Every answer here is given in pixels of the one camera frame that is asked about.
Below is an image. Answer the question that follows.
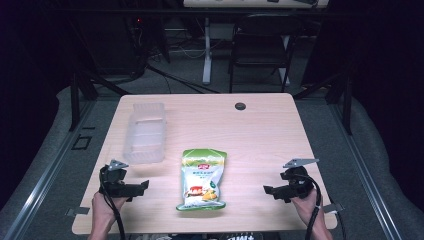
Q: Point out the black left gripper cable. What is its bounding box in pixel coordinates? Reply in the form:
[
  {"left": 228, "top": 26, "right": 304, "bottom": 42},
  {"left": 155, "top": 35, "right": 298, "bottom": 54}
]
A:
[{"left": 99, "top": 181, "right": 127, "bottom": 240}]

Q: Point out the clear plastic container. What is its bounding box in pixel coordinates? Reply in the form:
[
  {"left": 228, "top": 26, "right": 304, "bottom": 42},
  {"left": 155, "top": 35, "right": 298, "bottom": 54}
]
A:
[{"left": 122, "top": 101, "right": 167, "bottom": 165}]

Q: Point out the white desk with white leg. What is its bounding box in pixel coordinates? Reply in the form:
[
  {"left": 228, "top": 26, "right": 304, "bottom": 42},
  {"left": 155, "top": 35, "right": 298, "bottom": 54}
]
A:
[{"left": 182, "top": 0, "right": 330, "bottom": 86}]

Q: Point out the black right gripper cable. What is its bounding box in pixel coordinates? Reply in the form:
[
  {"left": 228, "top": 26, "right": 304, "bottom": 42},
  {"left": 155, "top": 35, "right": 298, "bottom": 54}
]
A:
[{"left": 298, "top": 173, "right": 323, "bottom": 240}]

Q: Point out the person's right hand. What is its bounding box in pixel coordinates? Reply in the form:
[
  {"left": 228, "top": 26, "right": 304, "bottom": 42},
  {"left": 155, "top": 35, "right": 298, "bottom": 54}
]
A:
[{"left": 290, "top": 188, "right": 322, "bottom": 224}]

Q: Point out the green and white snack bag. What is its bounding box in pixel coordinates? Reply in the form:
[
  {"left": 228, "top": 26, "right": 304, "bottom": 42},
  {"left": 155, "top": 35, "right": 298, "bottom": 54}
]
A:
[{"left": 175, "top": 148, "right": 229, "bottom": 212}]

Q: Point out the black floor cable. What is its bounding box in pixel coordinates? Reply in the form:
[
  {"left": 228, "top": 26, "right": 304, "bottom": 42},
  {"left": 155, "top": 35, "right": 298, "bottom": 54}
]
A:
[{"left": 145, "top": 63, "right": 222, "bottom": 95}]

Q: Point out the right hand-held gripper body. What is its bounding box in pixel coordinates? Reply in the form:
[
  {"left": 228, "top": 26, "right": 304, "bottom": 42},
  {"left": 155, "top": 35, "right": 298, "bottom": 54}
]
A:
[{"left": 272, "top": 157, "right": 320, "bottom": 201}]

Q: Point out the aluminium floor rail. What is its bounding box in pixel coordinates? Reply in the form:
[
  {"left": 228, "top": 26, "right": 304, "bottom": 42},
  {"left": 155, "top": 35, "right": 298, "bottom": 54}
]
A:
[
  {"left": 2, "top": 99, "right": 98, "bottom": 240},
  {"left": 327, "top": 99, "right": 405, "bottom": 240}
]

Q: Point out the person's left hand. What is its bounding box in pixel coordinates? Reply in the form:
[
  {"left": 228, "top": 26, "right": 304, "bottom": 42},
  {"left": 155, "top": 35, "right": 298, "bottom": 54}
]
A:
[{"left": 91, "top": 190, "right": 130, "bottom": 225}]

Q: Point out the grey metal table bracket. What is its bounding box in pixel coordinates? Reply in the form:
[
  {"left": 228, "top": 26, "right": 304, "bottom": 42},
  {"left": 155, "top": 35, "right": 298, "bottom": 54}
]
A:
[
  {"left": 321, "top": 202, "right": 346, "bottom": 214},
  {"left": 65, "top": 206, "right": 91, "bottom": 218}
]

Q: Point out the black metal stand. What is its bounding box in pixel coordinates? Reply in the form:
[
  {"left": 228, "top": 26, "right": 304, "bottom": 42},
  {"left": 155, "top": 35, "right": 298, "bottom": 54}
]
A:
[
  {"left": 67, "top": 70, "right": 132, "bottom": 133},
  {"left": 292, "top": 68, "right": 355, "bottom": 136}
]

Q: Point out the black folding chair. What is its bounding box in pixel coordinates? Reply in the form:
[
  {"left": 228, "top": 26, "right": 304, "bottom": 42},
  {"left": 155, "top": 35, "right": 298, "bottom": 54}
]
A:
[{"left": 227, "top": 13, "right": 303, "bottom": 94}]

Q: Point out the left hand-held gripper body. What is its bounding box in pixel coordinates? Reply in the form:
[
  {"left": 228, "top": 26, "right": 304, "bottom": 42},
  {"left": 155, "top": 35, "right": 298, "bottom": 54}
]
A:
[{"left": 98, "top": 159, "right": 145, "bottom": 200}]

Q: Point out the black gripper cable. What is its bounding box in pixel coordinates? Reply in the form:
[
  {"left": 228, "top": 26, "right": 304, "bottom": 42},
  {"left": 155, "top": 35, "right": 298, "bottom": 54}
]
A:
[
  {"left": 99, "top": 181, "right": 127, "bottom": 240},
  {"left": 298, "top": 173, "right": 323, "bottom": 240}
]

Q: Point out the dark computer tower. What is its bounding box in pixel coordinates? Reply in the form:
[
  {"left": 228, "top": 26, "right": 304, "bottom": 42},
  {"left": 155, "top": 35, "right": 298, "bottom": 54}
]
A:
[{"left": 75, "top": 13, "right": 149, "bottom": 76}]

